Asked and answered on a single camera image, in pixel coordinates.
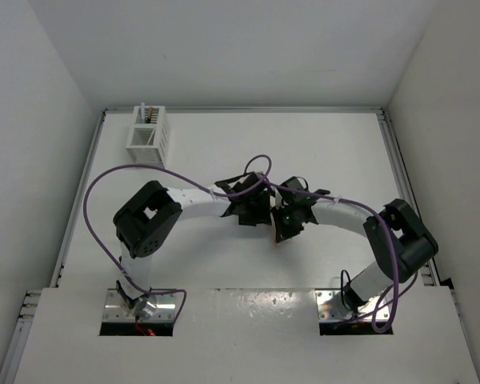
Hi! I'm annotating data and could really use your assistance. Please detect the black gold mascara tube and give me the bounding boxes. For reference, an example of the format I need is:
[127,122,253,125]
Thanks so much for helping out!
[145,108,153,123]

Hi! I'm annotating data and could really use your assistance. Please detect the blue white makeup pen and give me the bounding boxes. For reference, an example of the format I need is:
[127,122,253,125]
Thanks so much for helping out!
[139,102,146,123]

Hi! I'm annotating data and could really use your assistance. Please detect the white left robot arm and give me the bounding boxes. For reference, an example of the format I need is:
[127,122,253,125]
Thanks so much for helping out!
[113,173,273,310]

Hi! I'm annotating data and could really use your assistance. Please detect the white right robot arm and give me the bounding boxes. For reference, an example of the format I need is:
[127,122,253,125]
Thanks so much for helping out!
[272,177,438,314]

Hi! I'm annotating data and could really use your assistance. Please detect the white slotted organizer box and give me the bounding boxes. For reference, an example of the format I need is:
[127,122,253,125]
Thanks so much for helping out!
[126,105,170,168]

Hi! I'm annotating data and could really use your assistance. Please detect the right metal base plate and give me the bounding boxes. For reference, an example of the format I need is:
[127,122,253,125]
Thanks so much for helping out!
[314,289,390,323]

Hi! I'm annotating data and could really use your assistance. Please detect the metal base plate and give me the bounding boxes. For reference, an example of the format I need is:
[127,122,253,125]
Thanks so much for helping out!
[314,289,390,323]
[102,290,176,324]

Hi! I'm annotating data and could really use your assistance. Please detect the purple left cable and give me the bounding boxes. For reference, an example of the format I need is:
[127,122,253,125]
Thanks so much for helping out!
[82,154,274,321]

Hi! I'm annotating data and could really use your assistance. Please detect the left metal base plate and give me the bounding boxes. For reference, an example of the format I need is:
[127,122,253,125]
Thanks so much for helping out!
[102,290,176,324]

